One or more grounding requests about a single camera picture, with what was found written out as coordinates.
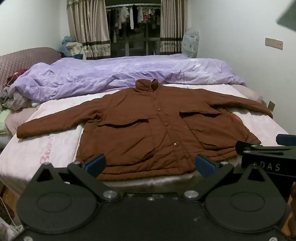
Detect brown padded jacket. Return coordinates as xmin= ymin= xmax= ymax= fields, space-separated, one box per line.
xmin=16 ymin=79 xmax=271 ymax=181

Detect grey clothes near pillow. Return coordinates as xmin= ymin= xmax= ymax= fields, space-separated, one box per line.
xmin=1 ymin=87 xmax=32 ymax=111

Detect clothes pile by curtain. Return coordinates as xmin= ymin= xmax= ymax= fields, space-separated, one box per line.
xmin=58 ymin=36 xmax=86 ymax=60

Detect green pillow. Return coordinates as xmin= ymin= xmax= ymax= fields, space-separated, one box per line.
xmin=0 ymin=109 xmax=11 ymax=135

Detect purple duvet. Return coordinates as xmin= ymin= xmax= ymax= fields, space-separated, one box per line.
xmin=5 ymin=54 xmax=245 ymax=102

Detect red garment by headboard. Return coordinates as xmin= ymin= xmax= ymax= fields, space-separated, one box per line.
xmin=6 ymin=69 xmax=27 ymax=86

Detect mauve quilted headboard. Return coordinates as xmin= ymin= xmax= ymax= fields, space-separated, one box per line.
xmin=0 ymin=47 xmax=61 ymax=85

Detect right beige curtain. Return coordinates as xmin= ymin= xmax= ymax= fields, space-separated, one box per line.
xmin=159 ymin=0 xmax=185 ymax=55

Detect beige curtain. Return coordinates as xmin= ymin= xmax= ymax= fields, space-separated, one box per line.
xmin=159 ymin=0 xmax=185 ymax=55
xmin=67 ymin=0 xmax=111 ymax=60

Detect left beige curtain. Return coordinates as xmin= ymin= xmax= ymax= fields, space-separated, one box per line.
xmin=67 ymin=0 xmax=111 ymax=60

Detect gold wall socket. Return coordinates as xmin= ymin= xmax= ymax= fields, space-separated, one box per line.
xmin=268 ymin=100 xmax=275 ymax=112

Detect white wall socket plate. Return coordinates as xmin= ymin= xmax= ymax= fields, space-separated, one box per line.
xmin=265 ymin=38 xmax=283 ymax=50

